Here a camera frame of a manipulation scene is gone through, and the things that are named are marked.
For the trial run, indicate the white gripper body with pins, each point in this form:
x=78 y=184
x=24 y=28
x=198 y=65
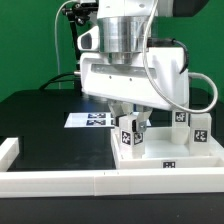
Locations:
x=130 y=83

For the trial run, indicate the white U-shaped obstacle fence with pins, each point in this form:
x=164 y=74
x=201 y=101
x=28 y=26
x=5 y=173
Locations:
x=103 y=182

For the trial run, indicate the white square table top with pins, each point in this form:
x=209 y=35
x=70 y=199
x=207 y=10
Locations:
x=161 y=152

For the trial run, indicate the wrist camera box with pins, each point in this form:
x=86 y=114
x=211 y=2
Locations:
x=89 y=41

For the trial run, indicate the white marker sheet with tags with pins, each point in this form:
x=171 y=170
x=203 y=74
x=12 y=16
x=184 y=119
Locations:
x=89 y=119

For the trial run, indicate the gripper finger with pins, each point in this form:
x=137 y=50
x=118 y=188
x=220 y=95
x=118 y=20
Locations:
x=119 y=109
x=142 y=115

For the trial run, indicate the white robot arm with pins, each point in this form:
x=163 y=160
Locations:
x=123 y=62

